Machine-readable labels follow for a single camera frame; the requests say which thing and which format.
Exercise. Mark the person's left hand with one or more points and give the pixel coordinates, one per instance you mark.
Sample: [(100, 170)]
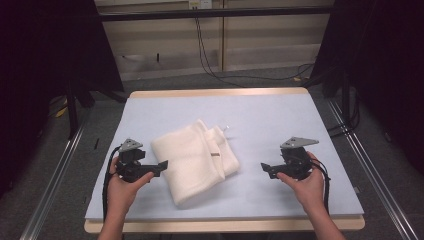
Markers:
[(121, 193)]

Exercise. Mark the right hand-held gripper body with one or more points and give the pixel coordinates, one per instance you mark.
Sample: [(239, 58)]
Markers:
[(295, 163)]

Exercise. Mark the white mesh laundry bag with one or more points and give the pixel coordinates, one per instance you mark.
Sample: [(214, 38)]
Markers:
[(186, 160)]

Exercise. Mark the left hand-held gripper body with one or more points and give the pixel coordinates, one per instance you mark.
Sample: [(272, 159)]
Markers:
[(130, 166)]

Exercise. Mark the metal floor rail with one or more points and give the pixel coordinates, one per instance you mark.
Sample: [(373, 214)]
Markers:
[(50, 193), (376, 180)]

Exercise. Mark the white wall socket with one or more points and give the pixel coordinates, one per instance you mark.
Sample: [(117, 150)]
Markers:
[(200, 4)]

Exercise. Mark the wooden table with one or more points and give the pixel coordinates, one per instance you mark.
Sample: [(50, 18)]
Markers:
[(216, 226)]

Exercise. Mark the dark curtain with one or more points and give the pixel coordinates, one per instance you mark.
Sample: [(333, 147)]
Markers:
[(40, 66), (383, 66)]

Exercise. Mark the black horizontal bar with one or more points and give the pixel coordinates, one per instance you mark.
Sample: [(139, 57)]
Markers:
[(213, 13)]

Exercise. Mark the yellow tape piece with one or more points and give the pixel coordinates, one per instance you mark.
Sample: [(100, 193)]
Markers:
[(61, 111)]

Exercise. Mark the person's right hand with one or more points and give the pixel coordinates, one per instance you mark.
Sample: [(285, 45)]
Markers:
[(308, 191)]

